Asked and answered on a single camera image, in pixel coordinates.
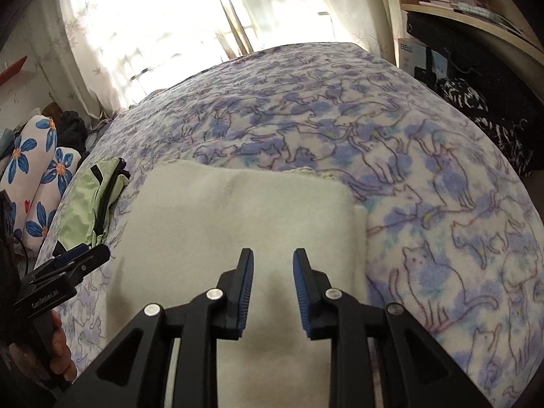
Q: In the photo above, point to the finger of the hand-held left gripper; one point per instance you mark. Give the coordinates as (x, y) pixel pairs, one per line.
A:
(91, 261)
(70, 256)

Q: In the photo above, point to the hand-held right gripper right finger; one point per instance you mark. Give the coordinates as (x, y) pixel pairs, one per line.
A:
(301, 280)

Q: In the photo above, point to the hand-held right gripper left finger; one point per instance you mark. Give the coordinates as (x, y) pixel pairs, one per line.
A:
(246, 280)

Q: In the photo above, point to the cream fleece garment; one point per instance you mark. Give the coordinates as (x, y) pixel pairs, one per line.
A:
(238, 216)

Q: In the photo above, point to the dark clothes pile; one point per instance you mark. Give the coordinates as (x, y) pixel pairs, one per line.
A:
(72, 131)

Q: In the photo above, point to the person's left hand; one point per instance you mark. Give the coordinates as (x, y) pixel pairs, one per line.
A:
(61, 348)

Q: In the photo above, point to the blue cat print blanket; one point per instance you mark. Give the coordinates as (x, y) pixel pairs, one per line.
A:
(382, 136)

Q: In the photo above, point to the red flat board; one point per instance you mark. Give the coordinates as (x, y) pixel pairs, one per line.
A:
(12, 72)

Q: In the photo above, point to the white floral curtain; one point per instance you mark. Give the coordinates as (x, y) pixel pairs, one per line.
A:
(140, 29)

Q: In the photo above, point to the black and white patterned cloth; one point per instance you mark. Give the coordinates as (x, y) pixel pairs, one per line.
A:
(488, 123)

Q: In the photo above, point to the white cardboard box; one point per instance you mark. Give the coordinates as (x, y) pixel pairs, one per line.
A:
(412, 55)

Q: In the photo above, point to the dark blue box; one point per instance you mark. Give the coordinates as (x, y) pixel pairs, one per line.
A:
(437, 66)

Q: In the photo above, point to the black hanging clothing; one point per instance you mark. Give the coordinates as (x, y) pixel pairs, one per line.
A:
(480, 57)

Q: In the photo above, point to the wooden shelf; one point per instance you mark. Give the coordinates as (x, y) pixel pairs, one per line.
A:
(467, 19)

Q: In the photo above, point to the wooden window frame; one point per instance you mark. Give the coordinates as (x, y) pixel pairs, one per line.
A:
(238, 17)

